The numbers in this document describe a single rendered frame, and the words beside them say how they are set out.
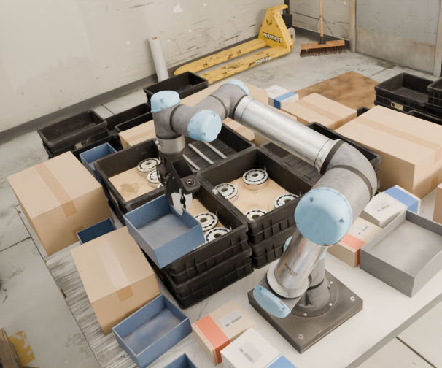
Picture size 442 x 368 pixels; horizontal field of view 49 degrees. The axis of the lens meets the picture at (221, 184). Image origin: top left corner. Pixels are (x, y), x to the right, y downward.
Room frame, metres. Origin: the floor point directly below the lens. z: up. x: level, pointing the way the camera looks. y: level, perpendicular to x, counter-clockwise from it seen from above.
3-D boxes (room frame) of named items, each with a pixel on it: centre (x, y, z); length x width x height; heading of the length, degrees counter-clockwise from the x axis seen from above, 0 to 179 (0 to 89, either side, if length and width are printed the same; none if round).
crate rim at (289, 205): (1.49, -0.12, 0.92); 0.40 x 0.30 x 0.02; 24
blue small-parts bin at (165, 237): (1.09, 0.18, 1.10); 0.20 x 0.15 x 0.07; 28
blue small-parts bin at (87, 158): (2.05, 0.54, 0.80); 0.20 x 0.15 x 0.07; 27
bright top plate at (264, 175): (1.62, -0.14, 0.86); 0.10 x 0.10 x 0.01
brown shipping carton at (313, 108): (2.08, -0.52, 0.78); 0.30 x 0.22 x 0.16; 26
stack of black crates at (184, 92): (3.35, 0.20, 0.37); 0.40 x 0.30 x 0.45; 118
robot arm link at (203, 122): (1.10, 0.02, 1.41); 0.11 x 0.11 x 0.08; 45
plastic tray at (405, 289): (1.17, -0.59, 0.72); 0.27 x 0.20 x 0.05; 124
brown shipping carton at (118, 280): (1.27, 0.42, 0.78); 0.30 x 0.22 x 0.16; 22
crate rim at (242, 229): (1.36, 0.15, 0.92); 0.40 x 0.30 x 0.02; 24
